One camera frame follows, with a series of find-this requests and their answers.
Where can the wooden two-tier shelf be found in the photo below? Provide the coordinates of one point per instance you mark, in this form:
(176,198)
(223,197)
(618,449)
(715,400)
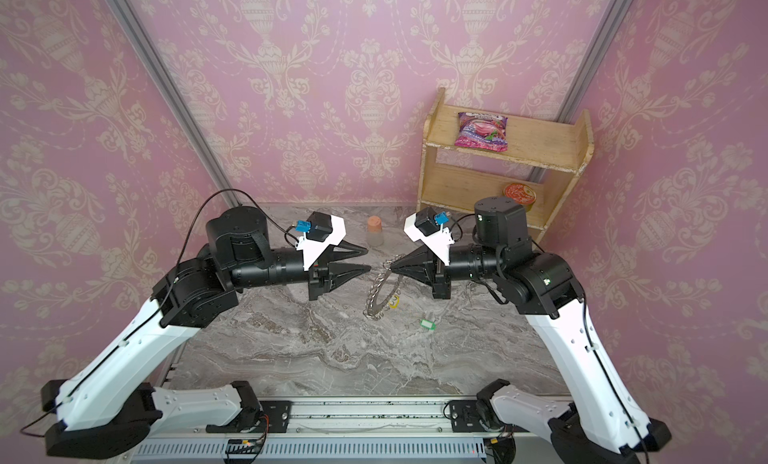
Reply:
(549,157)

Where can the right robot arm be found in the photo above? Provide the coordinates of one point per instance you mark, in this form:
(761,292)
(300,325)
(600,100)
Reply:
(603,423)

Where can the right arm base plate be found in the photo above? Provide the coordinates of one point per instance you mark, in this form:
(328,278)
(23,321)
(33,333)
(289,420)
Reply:
(473,416)

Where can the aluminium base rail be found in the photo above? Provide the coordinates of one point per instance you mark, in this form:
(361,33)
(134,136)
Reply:
(383,430)

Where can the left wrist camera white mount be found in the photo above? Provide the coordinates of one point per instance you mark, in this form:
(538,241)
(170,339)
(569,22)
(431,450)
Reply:
(318,232)

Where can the pink snack bag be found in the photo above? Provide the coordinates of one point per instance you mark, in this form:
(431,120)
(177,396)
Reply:
(482,131)

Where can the red lid gold tin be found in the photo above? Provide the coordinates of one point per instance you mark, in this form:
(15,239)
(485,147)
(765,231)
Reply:
(522,194)

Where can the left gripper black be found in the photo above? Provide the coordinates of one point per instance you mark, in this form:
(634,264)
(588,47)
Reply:
(330,274)

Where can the orange cap clear bottle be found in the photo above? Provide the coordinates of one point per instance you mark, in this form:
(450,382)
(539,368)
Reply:
(374,235)

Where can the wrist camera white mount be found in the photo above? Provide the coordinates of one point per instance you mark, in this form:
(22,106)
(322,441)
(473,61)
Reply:
(318,232)
(431,228)

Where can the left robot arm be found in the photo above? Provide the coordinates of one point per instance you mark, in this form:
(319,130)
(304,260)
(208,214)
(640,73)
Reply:
(110,407)

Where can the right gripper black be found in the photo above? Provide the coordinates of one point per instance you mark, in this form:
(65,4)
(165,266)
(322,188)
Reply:
(440,271)

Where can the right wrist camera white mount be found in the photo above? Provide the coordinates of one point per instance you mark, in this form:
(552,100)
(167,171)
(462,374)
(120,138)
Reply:
(431,228)

